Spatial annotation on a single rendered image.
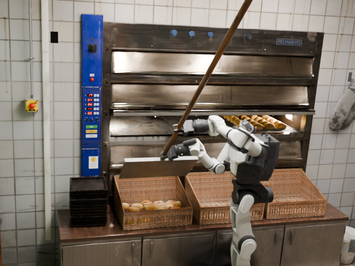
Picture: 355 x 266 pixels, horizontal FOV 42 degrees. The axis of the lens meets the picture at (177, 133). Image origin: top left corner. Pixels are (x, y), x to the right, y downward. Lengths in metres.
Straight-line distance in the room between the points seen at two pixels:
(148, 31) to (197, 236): 1.66
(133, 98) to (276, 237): 1.65
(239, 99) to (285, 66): 0.50
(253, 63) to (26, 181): 2.12
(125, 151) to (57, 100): 0.70
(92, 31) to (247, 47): 1.31
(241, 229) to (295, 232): 0.83
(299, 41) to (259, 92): 0.57
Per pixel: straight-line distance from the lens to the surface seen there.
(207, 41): 3.92
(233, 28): 2.08
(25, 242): 4.15
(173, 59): 3.85
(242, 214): 3.29
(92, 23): 3.66
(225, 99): 4.02
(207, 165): 3.34
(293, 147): 4.47
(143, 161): 3.36
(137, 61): 3.77
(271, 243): 4.05
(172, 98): 3.87
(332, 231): 4.31
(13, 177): 3.92
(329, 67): 4.46
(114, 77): 3.76
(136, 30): 3.76
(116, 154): 3.91
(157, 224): 3.66
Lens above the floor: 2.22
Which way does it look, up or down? 15 degrees down
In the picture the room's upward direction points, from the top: 3 degrees clockwise
